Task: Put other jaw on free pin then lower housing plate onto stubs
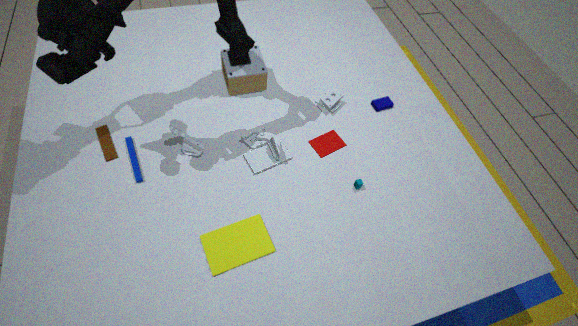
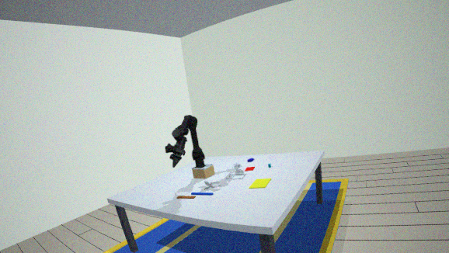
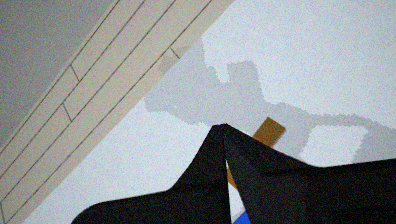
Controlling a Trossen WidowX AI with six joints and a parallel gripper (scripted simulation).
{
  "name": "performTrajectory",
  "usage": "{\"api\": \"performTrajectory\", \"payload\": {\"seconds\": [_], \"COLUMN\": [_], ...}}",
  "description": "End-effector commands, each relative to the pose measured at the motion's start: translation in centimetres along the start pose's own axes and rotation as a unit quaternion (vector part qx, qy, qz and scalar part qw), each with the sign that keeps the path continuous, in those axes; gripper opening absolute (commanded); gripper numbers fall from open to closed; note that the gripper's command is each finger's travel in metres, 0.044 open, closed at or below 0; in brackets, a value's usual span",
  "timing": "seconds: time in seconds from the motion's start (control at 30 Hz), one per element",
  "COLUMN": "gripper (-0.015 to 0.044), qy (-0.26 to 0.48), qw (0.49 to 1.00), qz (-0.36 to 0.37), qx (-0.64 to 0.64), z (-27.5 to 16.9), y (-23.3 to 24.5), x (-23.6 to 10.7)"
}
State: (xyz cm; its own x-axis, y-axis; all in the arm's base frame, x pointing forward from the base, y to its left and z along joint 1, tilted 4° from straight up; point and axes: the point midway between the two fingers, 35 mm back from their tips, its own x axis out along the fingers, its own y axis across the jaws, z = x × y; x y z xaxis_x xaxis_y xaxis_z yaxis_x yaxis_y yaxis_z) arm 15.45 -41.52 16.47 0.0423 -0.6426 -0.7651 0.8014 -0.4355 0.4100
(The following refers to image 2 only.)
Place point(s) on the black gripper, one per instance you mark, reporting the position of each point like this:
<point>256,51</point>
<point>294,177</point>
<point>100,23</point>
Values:
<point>177,156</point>

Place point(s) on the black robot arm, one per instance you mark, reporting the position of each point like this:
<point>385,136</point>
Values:
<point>181,131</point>

